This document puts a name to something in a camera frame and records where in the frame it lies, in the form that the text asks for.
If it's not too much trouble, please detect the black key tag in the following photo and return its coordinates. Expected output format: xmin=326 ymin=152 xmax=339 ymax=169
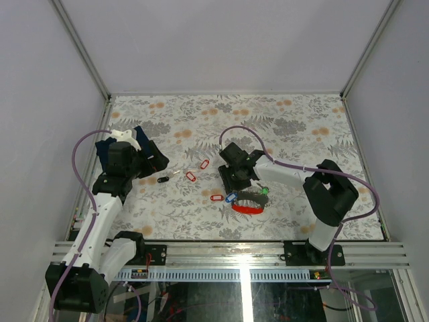
xmin=157 ymin=176 xmax=170 ymax=183

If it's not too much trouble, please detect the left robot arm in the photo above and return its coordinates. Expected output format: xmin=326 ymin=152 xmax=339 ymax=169
xmin=45 ymin=139 xmax=169 ymax=313

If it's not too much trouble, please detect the aluminium corner post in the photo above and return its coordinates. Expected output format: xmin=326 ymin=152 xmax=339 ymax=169
xmin=340 ymin=0 xmax=403 ymax=99
xmin=48 ymin=0 xmax=111 ymax=101

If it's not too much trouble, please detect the red handled metal keyring holder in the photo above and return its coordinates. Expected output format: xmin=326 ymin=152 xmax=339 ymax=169
xmin=231 ymin=191 xmax=269 ymax=215

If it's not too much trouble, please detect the red key tag with key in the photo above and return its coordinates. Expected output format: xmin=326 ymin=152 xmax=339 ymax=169
xmin=200 ymin=159 xmax=210 ymax=170
xmin=186 ymin=171 xmax=197 ymax=182

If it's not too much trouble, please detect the dark blue folded cloth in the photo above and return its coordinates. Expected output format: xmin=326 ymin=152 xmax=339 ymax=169
xmin=95 ymin=126 xmax=149 ymax=172

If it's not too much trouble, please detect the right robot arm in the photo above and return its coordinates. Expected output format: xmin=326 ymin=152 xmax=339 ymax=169
xmin=219 ymin=143 xmax=359 ymax=265

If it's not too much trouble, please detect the slotted white cable duct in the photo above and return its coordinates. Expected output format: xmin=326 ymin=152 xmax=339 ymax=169
xmin=113 ymin=268 xmax=310 ymax=282

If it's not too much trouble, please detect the left aluminium corner post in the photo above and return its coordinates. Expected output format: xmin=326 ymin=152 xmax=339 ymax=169
xmin=48 ymin=0 xmax=111 ymax=101

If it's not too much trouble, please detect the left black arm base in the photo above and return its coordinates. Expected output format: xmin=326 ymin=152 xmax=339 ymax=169
xmin=131 ymin=244 xmax=168 ymax=266

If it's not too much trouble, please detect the aluminium front rail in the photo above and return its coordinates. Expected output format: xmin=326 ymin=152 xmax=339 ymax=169
xmin=50 ymin=239 xmax=411 ymax=269

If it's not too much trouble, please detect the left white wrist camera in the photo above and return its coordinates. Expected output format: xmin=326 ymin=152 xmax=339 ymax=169
xmin=109 ymin=129 xmax=141 ymax=151

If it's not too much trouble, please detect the right aluminium corner post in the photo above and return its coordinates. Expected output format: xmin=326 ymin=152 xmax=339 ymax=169
xmin=340 ymin=0 xmax=403 ymax=99

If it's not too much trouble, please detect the blue key tag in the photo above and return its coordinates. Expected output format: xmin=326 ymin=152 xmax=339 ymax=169
xmin=225 ymin=192 xmax=238 ymax=203

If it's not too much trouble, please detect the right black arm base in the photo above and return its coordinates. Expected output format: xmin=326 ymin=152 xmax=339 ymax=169
xmin=282 ymin=240 xmax=345 ymax=267

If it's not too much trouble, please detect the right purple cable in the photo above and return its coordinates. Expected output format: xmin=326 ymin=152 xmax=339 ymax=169
xmin=218 ymin=125 xmax=381 ymax=311

